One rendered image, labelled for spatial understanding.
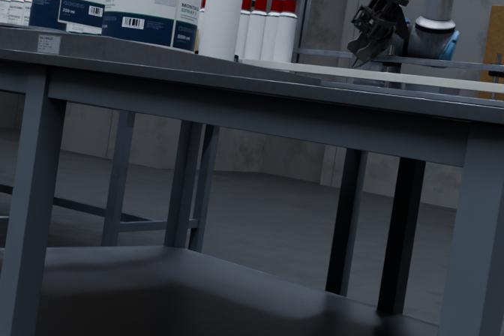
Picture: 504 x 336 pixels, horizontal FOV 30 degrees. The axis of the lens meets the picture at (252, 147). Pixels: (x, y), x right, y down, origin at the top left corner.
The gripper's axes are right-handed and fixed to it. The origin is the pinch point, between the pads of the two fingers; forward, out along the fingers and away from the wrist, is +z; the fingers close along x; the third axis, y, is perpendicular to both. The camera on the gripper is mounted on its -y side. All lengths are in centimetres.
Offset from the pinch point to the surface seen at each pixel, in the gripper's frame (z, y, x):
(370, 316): 68, -43, 24
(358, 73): 0.3, 4.9, 5.3
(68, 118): 416, -466, -605
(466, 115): -30, 85, 76
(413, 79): -7.6, 4.9, 18.9
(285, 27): 5.0, 2.9, -23.5
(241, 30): 14.3, 2.7, -36.3
